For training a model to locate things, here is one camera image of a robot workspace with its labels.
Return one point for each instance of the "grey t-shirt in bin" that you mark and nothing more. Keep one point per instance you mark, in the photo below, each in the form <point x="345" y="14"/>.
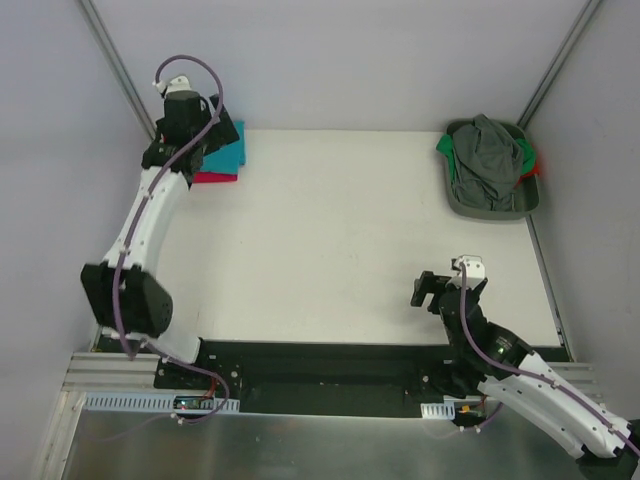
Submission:
<point x="488" y="164"/>

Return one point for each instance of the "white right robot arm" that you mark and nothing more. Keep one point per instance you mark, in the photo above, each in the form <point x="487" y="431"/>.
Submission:
<point x="338" y="282"/>

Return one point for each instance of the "aluminium frame post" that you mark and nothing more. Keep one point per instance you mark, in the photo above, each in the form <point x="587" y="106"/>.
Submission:
<point x="576" y="32"/>
<point x="107" y="46"/>

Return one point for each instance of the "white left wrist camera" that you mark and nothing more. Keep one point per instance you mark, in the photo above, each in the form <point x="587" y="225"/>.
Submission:
<point x="175" y="84"/>

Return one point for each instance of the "folded magenta t-shirt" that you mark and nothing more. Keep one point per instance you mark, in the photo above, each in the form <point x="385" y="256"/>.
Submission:
<point x="213" y="177"/>

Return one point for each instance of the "left aluminium frame post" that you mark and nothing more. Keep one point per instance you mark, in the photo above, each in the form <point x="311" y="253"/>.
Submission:
<point x="107" y="46"/>

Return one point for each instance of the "right aluminium frame post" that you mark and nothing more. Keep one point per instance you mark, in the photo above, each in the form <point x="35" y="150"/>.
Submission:
<point x="576" y="32"/>

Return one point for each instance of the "teal t-shirt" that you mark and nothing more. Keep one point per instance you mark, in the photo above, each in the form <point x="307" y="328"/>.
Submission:
<point x="230" y="158"/>

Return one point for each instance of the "red t-shirt in bin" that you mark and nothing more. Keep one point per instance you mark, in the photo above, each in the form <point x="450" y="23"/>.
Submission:
<point x="530" y="166"/>

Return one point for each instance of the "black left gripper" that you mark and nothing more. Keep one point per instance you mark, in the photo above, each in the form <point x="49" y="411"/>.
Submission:
<point x="223" y="129"/>

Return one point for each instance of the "aluminium front rail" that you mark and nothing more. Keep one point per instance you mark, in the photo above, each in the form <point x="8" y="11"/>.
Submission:
<point x="96" y="371"/>

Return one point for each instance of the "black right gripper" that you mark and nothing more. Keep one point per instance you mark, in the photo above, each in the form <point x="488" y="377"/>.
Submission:
<point x="430" y="289"/>

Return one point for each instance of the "white slotted cable duct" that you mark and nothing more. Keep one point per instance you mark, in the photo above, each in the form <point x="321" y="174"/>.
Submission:
<point x="158" y="403"/>

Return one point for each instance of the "green t-shirt in bin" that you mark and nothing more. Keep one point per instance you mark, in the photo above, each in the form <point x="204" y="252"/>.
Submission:
<point x="445" y="146"/>

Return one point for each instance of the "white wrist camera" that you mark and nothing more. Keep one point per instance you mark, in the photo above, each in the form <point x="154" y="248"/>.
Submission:
<point x="471" y="266"/>
<point x="175" y="84"/>

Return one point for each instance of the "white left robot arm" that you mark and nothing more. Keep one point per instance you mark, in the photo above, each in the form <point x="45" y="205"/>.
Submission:
<point x="124" y="294"/>

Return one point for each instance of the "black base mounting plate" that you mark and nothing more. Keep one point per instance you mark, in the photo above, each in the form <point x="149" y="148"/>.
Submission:
<point x="359" y="380"/>

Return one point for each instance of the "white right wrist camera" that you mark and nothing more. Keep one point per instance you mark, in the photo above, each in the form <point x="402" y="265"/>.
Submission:
<point x="471" y="266"/>

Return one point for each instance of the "grey plastic laundry bin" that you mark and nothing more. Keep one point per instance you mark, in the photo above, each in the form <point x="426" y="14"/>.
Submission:
<point x="525" y="197"/>

